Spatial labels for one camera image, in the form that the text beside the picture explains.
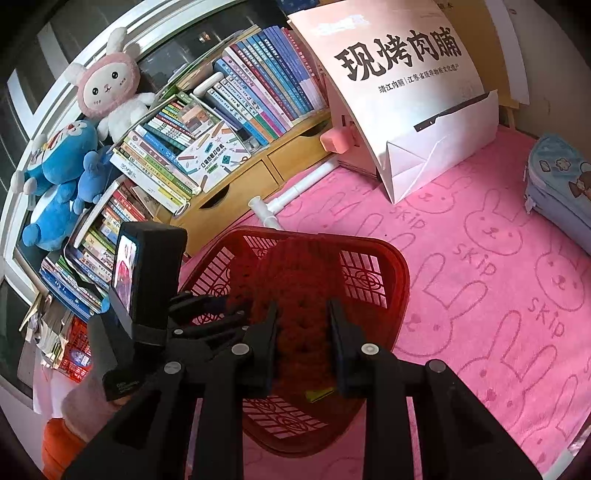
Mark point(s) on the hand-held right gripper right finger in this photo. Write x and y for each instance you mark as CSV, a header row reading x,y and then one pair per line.
x,y
344,355

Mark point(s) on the person's left hand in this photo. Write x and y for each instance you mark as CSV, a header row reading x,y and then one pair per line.
x,y
87,401

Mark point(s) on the pink white bunny plush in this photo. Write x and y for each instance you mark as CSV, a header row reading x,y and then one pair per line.
x,y
115,87

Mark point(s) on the red crochet piece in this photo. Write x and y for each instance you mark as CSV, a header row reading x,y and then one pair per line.
x,y
300,286

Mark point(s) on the blue pencil case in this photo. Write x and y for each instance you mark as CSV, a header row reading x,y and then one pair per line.
x,y
563,184

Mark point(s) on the yellow-green magnetic tile frame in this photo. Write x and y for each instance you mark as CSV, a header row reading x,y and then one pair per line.
x,y
318,395

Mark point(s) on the white printed box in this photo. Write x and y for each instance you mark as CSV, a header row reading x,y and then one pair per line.
x,y
212,157

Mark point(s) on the row of thin children's books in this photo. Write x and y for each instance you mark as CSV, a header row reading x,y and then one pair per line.
x,y
97,249

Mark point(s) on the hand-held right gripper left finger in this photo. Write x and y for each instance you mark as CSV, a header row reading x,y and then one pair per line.
x,y
268,350

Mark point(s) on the blue cat plush toy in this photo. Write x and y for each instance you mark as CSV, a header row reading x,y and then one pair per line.
x,y
55,184

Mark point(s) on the white plastic tube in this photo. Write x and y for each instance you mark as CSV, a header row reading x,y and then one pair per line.
x,y
295,191

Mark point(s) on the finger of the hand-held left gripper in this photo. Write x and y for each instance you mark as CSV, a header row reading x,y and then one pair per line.
x,y
198,302
217,325

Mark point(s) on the wooden drawer organizer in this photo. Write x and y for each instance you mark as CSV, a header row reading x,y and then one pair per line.
x,y
244,194

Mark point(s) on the red plastic basket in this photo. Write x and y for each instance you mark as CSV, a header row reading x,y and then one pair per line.
x,y
383,277

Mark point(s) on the red plastic crate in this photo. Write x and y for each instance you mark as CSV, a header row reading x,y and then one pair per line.
x,y
76,355

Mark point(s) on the white paper bag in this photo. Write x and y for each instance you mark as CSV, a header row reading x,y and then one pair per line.
x,y
406,115

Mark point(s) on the pile of loose papers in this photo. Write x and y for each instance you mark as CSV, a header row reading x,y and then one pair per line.
x,y
46,337

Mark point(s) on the person's left forearm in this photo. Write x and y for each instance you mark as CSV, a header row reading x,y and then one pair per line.
x,y
62,450

